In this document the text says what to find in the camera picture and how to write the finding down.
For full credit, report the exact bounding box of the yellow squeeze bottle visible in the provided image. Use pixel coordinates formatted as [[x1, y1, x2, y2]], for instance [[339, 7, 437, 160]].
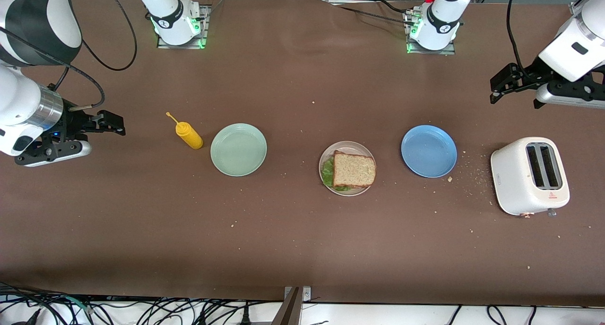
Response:
[[166, 111, 204, 150]]

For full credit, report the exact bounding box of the brown bread slice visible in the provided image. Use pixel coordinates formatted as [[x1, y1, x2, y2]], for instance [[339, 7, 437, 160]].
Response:
[[332, 150, 377, 188]]

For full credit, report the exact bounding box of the green lettuce leaf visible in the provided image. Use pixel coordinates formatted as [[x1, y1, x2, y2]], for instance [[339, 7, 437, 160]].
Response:
[[321, 157, 353, 192]]

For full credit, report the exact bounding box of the blue plate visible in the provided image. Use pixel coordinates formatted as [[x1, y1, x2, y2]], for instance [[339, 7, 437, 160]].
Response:
[[401, 125, 458, 178]]

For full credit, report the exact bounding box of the mint green plate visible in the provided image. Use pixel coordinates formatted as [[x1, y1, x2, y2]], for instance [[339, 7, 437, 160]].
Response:
[[210, 123, 268, 177]]

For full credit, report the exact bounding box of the beige plate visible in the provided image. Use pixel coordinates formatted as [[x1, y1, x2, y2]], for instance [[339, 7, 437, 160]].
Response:
[[319, 141, 377, 197]]

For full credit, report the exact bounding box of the white toaster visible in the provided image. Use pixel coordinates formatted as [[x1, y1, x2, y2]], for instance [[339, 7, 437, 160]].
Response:
[[490, 137, 570, 218]]

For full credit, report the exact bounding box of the dark metal pole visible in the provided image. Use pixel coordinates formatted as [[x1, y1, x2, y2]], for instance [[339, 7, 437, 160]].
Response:
[[271, 287, 303, 325]]

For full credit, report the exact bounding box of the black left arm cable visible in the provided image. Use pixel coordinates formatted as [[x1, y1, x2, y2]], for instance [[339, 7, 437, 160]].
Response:
[[506, 0, 532, 77]]

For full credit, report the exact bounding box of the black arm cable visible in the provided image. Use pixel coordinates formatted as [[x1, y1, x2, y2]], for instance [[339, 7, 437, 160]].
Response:
[[506, 0, 532, 77], [0, 0, 138, 111]]

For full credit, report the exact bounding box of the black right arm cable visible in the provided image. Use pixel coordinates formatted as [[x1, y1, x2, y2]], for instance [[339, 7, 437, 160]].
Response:
[[0, 0, 138, 111]]

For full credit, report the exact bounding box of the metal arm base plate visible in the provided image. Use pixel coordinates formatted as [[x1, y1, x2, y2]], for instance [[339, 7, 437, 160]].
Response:
[[406, 11, 457, 55], [157, 4, 211, 50]]

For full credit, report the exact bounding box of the thin black table cable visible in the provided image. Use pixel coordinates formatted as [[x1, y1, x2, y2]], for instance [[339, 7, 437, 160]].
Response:
[[338, 0, 412, 26]]

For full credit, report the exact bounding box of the teal floor cable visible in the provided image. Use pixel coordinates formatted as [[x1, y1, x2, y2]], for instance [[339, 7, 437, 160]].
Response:
[[59, 296, 90, 312]]

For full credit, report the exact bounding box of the silver table edge bracket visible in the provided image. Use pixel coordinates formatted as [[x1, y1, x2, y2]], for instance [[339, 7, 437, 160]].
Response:
[[285, 286, 311, 302]]

